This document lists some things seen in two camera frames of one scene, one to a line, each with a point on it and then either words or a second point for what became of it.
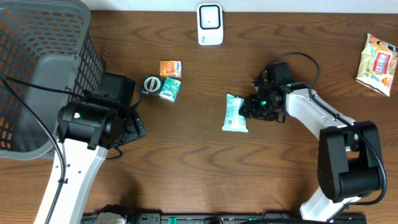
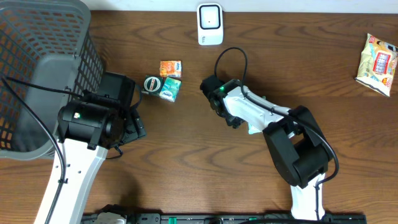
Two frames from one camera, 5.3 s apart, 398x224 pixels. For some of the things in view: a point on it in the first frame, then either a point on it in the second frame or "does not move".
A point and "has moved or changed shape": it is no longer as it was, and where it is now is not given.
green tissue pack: x=170 y=89 does not move
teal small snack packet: x=235 y=121 has moved or changed shape
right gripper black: x=249 y=109 -> x=232 y=123
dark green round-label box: x=153 y=85 does not move
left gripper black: x=135 y=126 does not move
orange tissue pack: x=170 y=68 does not move
